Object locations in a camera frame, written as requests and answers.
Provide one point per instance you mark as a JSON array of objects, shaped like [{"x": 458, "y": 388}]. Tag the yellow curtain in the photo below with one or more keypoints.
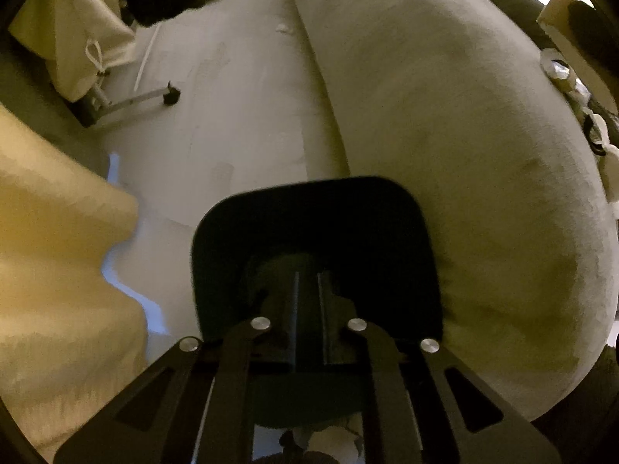
[{"x": 70, "y": 341}]

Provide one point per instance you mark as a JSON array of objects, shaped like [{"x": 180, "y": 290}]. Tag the beige hanging coat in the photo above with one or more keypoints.
[{"x": 77, "y": 39}]

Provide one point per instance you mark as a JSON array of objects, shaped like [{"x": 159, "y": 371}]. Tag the grey bed with mattress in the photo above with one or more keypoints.
[{"x": 447, "y": 97}]

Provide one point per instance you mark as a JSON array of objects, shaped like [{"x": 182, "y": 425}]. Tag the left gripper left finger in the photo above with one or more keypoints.
[{"x": 193, "y": 405}]

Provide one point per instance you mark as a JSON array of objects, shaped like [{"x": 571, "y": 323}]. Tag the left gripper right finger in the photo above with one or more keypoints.
[{"x": 426, "y": 406}]

